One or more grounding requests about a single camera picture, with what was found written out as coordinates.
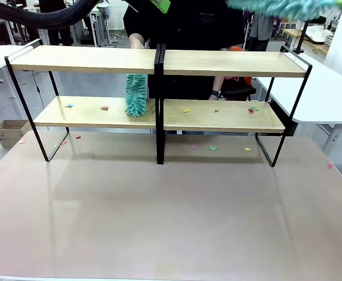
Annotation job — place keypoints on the teal chenille duster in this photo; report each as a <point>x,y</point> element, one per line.
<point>276,7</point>
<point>136,96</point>

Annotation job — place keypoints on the person left forearm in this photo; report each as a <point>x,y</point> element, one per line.
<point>218,83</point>

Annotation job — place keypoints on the person right forearm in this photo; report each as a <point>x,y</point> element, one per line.
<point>136,41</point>

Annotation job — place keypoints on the person left hand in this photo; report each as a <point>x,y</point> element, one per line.
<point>213,97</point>

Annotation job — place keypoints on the person torso black shirt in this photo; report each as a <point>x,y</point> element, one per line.
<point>188,26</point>

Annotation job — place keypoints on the stack of white trays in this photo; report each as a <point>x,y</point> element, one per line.
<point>320,35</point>

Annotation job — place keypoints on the wooden desk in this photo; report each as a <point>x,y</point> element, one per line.
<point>316,47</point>

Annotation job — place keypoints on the purple and grey garments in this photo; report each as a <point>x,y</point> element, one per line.
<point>261,29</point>

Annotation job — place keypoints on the wood and black metal shelf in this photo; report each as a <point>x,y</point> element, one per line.
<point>86,58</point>
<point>232,63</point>

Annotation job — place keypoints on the black wristwatch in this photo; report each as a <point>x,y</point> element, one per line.
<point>215,93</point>

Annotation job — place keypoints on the bystander in black clothes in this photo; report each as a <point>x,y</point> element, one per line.
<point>56,36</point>

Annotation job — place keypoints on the orange and black chair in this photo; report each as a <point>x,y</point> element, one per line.
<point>238,90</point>

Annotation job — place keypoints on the teal paper scrap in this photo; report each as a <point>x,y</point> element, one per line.
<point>69,105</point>

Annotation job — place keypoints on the cardboard box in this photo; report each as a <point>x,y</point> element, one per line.
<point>10,134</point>

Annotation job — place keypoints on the black camera stand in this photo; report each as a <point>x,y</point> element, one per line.
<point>301,38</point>

